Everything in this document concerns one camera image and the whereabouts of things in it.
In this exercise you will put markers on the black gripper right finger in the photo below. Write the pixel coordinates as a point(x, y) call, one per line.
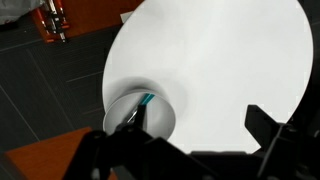
point(263, 125)

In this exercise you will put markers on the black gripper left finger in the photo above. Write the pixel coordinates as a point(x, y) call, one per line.
point(140, 116)

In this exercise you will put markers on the black marker with teal cap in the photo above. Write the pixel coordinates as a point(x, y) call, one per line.
point(147, 98)

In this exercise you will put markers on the gray bowl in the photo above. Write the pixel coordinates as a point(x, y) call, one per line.
point(156, 116)

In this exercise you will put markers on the small white paper piece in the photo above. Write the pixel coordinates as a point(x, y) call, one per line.
point(126, 16)

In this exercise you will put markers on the white plastic bag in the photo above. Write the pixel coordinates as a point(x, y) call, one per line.
point(16, 10)

